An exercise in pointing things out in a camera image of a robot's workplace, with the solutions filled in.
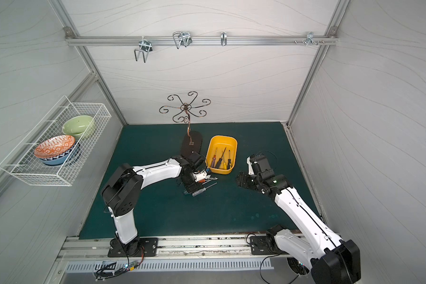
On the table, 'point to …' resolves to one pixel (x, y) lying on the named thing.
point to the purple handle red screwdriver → (213, 160)
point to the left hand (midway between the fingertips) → (194, 187)
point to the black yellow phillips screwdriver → (229, 165)
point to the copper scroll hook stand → (191, 142)
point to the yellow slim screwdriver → (224, 164)
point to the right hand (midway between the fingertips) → (240, 178)
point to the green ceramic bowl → (77, 126)
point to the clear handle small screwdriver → (202, 190)
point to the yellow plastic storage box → (221, 154)
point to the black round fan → (297, 266)
